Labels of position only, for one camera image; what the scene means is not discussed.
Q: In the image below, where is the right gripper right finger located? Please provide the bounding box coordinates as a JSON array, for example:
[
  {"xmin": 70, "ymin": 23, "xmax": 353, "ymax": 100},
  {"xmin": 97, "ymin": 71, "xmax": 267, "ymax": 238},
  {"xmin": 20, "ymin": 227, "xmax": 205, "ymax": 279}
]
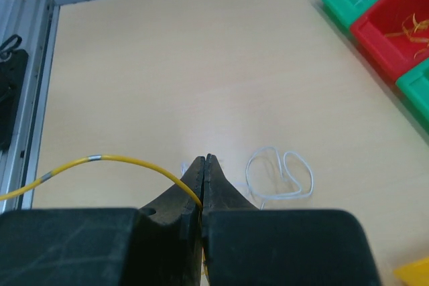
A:
[{"xmin": 202, "ymin": 154, "xmax": 261, "ymax": 285}]

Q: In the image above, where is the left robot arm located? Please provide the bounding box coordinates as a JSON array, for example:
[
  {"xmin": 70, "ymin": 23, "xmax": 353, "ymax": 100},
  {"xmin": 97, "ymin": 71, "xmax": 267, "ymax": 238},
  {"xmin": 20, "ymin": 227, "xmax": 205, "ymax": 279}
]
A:
[{"xmin": 1, "ymin": 34, "xmax": 29, "ymax": 151}]

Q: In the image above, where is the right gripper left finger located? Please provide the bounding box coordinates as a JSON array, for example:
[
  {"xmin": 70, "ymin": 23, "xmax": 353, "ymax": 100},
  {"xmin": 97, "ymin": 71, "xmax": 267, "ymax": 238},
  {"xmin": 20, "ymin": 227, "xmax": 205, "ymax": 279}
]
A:
[{"xmin": 135, "ymin": 155, "xmax": 205, "ymax": 286}]

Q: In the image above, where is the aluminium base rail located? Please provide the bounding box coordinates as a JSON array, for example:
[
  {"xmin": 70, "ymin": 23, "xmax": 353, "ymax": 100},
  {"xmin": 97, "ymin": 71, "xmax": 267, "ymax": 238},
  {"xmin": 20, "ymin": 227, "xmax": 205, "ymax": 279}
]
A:
[{"xmin": 1, "ymin": 0, "xmax": 60, "ymax": 195}]

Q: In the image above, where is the red bin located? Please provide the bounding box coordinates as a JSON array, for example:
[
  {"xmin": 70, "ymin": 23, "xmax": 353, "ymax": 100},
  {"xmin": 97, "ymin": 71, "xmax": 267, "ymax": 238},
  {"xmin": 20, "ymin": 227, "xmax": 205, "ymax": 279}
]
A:
[{"xmin": 351, "ymin": 0, "xmax": 428, "ymax": 83}]

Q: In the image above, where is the right green bin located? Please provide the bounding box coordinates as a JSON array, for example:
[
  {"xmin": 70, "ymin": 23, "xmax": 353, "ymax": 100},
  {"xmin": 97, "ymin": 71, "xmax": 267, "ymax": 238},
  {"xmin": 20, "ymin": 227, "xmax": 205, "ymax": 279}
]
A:
[{"xmin": 396, "ymin": 59, "xmax": 428, "ymax": 122}]

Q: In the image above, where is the yellow bin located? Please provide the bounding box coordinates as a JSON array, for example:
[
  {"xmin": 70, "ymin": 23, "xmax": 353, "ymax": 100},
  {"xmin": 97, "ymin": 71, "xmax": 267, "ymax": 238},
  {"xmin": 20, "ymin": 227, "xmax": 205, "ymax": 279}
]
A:
[{"xmin": 393, "ymin": 257, "xmax": 429, "ymax": 286}]

